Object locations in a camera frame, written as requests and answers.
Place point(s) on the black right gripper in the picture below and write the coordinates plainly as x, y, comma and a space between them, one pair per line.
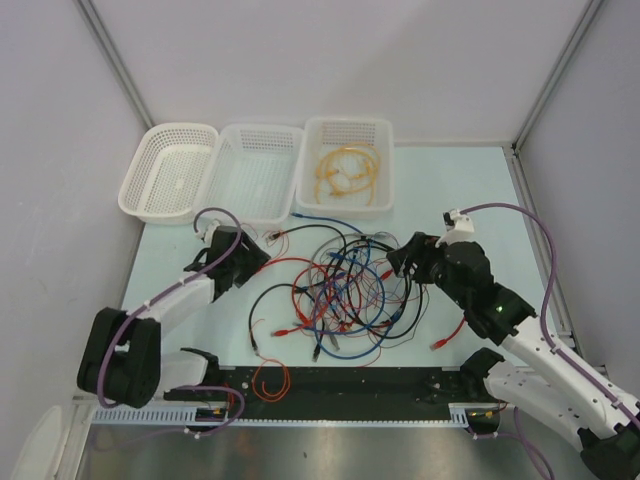
419, 250

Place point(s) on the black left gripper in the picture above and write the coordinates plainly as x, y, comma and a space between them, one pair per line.
255, 259

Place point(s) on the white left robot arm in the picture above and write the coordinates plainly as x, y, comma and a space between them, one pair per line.
123, 359

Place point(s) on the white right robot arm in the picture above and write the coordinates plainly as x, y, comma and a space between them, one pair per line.
598, 418

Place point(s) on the clear middle plastic basket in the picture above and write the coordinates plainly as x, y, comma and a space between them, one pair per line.
252, 173

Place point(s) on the clear plastic basket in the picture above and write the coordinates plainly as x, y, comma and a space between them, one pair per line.
252, 173
346, 167

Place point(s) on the cream perforated plastic basket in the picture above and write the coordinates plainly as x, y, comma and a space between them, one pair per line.
166, 172

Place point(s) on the clear right plastic basket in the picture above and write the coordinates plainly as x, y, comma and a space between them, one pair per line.
346, 167

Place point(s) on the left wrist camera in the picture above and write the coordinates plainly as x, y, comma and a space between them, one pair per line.
207, 227

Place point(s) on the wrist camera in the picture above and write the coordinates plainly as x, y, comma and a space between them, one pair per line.
459, 228
207, 227

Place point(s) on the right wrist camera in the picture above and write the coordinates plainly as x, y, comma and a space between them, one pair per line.
459, 228

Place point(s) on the black mounting base plate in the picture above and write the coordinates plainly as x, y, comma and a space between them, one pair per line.
376, 394

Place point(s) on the white slotted cable duct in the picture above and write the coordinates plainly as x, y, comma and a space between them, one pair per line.
161, 416

